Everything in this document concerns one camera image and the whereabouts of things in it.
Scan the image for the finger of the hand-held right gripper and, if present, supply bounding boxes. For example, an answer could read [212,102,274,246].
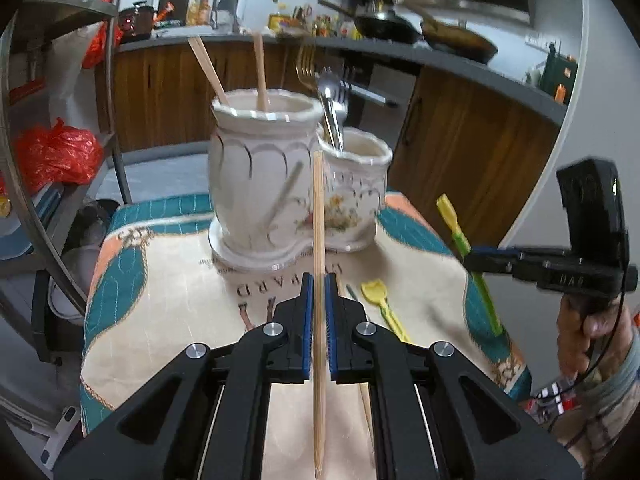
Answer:
[470,245,565,257]
[464,252,565,282]

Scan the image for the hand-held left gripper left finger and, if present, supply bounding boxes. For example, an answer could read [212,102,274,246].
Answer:
[52,272,316,480]

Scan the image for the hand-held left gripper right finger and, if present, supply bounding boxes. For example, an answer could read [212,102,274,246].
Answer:
[324,272,583,480]

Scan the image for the wooden chopstick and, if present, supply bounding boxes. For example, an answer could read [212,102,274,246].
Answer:
[188,36,231,107]
[312,150,327,479]
[252,32,271,111]

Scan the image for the floral ceramic utensil holder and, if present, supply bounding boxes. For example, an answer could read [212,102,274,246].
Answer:
[209,87,393,261]

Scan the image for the silver fork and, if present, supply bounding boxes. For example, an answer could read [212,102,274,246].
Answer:
[327,65,352,153]

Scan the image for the silver spoon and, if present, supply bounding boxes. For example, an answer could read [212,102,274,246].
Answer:
[316,71,345,153]

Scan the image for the gold fork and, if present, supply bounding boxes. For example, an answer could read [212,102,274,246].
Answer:
[296,42,317,87]

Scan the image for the person's right forearm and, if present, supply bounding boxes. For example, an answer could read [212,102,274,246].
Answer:
[530,330,640,467]

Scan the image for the person's right hand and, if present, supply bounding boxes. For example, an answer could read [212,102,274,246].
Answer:
[556,291,636,377]

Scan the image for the wooden base cabinet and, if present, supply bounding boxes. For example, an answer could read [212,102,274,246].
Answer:
[95,35,571,256]

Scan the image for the printed quilted cloth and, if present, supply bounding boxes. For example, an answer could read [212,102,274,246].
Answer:
[80,190,533,480]

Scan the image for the green crate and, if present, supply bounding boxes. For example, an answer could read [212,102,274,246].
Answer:
[541,42,579,107]

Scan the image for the black wok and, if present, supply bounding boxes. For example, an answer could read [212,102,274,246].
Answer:
[317,0,424,45]

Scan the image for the crumpled red plastic bag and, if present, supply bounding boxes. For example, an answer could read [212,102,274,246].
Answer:
[14,117,106,196]

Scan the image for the steel faucet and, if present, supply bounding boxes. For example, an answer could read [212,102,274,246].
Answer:
[212,0,242,34]

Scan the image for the hanging white plastic bag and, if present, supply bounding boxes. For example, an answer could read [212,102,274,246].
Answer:
[49,25,117,136]

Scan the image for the hanging red plastic bag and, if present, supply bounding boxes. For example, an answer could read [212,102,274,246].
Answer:
[81,0,124,69]

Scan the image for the metal shelf rack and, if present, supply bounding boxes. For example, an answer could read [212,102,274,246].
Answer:
[0,0,135,311]

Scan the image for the black cable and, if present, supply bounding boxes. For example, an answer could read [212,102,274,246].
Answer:
[530,230,632,433]

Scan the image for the built-in oven with steel handles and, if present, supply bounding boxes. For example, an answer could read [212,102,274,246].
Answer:
[320,62,416,110]

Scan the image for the frying pan with wooden handle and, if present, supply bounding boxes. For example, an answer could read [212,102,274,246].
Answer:
[400,0,499,64]

